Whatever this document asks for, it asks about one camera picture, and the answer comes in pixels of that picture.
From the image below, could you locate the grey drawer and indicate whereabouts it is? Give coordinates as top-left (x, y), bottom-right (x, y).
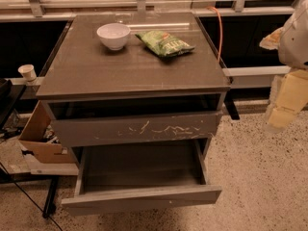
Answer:
top-left (62, 140), bottom-right (221, 216)
top-left (51, 112), bottom-right (222, 147)

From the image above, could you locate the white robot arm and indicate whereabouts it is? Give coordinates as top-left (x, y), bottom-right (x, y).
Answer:
top-left (259, 0), bottom-right (308, 133)

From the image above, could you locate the grey drawer cabinet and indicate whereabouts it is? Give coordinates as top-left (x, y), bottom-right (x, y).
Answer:
top-left (36, 12), bottom-right (231, 207)

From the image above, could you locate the grey top drawer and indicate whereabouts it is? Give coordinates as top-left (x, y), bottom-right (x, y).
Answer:
top-left (51, 112), bottom-right (222, 147)

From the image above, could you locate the green chip bag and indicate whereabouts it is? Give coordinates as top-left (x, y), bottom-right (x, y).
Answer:
top-left (136, 30), bottom-right (194, 58)

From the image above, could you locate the white ceramic bowl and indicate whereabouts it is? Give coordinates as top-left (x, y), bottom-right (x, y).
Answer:
top-left (96, 23), bottom-right (131, 51)

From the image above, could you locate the cardboard box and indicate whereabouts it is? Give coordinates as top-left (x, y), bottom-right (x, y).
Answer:
top-left (19, 102), bottom-right (75, 164)

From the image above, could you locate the white paper cup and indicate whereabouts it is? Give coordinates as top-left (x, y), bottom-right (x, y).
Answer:
top-left (18, 64), bottom-right (37, 82)

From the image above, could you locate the black table leg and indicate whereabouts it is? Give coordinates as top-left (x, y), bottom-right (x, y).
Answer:
top-left (42, 176), bottom-right (59, 218)

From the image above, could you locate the orange cable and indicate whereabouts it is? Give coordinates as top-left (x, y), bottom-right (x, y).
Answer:
top-left (206, 6), bottom-right (224, 64)

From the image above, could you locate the black cable on floor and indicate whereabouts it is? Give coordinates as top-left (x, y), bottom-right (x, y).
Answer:
top-left (0, 163), bottom-right (64, 231)

